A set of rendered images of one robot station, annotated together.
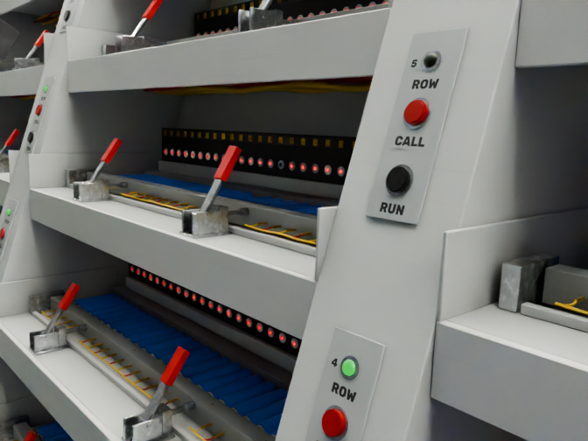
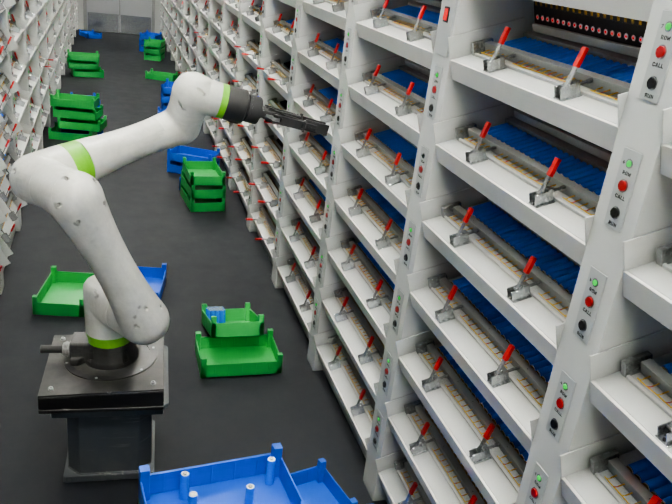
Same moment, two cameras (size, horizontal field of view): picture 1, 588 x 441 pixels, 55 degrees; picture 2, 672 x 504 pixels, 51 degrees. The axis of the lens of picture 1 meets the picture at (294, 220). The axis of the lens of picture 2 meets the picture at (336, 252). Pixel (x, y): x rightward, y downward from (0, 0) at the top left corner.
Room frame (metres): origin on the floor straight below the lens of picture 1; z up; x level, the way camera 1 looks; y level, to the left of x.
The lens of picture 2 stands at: (-1.28, -0.56, 1.47)
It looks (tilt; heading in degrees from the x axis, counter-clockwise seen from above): 23 degrees down; 23
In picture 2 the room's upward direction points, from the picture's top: 7 degrees clockwise
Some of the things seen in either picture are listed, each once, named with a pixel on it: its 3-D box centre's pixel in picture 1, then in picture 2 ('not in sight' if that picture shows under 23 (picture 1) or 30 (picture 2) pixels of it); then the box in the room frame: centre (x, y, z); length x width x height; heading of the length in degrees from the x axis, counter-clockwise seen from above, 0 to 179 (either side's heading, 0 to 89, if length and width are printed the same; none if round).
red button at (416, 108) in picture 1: (418, 114); not in sight; (0.35, -0.06, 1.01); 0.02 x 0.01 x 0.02; 43
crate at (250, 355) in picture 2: not in sight; (238, 352); (0.71, 0.65, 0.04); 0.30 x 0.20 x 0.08; 133
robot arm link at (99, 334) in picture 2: not in sight; (111, 309); (0.05, 0.66, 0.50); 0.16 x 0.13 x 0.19; 75
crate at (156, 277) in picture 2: not in sight; (139, 284); (0.92, 1.31, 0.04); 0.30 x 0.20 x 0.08; 32
